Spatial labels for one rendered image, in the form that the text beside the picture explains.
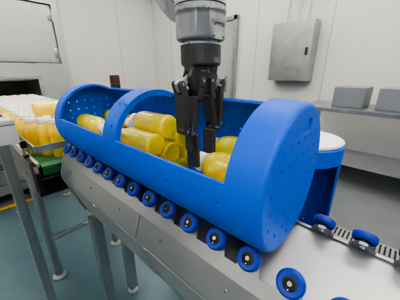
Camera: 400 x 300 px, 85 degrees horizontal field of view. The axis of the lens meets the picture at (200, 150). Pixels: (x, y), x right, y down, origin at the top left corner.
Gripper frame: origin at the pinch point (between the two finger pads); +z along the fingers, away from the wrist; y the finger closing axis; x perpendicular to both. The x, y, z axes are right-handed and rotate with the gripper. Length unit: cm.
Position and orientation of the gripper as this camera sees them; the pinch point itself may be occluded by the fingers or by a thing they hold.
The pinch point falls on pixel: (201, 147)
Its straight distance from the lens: 47.0
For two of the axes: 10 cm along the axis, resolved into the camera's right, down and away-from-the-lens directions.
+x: -7.5, -2.1, 6.3
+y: 6.6, -2.5, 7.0
